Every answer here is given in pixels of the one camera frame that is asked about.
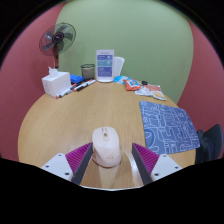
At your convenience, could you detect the white plastic chair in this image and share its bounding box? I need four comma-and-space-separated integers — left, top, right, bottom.
113, 56, 126, 78

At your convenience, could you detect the orange and white snack packet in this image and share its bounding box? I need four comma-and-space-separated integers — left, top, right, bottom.
145, 83, 167, 102

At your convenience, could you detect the blue patterned mouse pad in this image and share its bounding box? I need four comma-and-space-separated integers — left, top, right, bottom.
139, 100, 201, 156

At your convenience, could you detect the black mesh pen cup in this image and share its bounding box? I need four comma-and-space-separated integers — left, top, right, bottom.
80, 63, 96, 81

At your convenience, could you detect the light blue packet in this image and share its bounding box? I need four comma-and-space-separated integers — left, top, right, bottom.
113, 75, 129, 85

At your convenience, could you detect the black chair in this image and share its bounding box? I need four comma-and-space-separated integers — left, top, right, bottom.
194, 123, 224, 165

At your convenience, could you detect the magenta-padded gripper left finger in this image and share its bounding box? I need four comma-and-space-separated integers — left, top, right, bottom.
40, 142, 94, 186

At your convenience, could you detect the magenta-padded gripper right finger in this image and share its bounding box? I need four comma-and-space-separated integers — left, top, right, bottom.
131, 142, 184, 186

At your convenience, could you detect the white tissue box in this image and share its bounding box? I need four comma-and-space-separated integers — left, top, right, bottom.
41, 66, 72, 99

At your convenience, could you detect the pale pink computer mouse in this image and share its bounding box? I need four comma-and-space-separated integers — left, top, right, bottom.
91, 126, 123, 168

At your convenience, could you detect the black whiteboard marker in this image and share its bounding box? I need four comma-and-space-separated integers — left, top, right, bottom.
73, 78, 97, 92

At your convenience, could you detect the blue whiteboard eraser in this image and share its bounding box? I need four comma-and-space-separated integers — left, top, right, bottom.
69, 74, 85, 85

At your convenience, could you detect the red-capped whiteboard marker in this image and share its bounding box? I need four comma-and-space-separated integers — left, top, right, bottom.
55, 83, 78, 100

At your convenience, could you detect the black standing fan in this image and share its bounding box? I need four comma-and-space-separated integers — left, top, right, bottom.
38, 22, 77, 69

